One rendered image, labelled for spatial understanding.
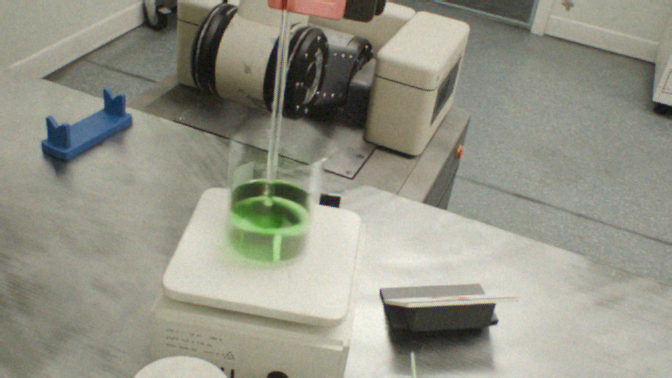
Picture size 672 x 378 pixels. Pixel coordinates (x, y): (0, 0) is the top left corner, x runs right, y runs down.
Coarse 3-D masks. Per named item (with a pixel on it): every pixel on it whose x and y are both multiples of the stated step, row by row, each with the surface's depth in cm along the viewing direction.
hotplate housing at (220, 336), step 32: (352, 288) 53; (160, 320) 48; (192, 320) 48; (224, 320) 48; (256, 320) 48; (352, 320) 50; (160, 352) 50; (192, 352) 49; (224, 352) 49; (256, 352) 49; (288, 352) 48; (320, 352) 48
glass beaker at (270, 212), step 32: (256, 128) 50; (288, 128) 50; (256, 160) 52; (288, 160) 52; (320, 160) 47; (256, 192) 46; (288, 192) 47; (320, 192) 49; (256, 224) 48; (288, 224) 48; (256, 256) 49; (288, 256) 50
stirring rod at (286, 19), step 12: (288, 0) 44; (288, 12) 44; (288, 24) 45; (288, 36) 45; (276, 72) 46; (276, 84) 47; (276, 96) 47; (276, 108) 48; (276, 120) 48; (276, 132) 49; (276, 144) 49; (276, 156) 50
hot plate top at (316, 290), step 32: (224, 192) 56; (192, 224) 53; (224, 224) 53; (320, 224) 55; (352, 224) 55; (192, 256) 50; (224, 256) 50; (320, 256) 52; (352, 256) 52; (192, 288) 47; (224, 288) 48; (256, 288) 48; (288, 288) 48; (320, 288) 49; (288, 320) 47; (320, 320) 47
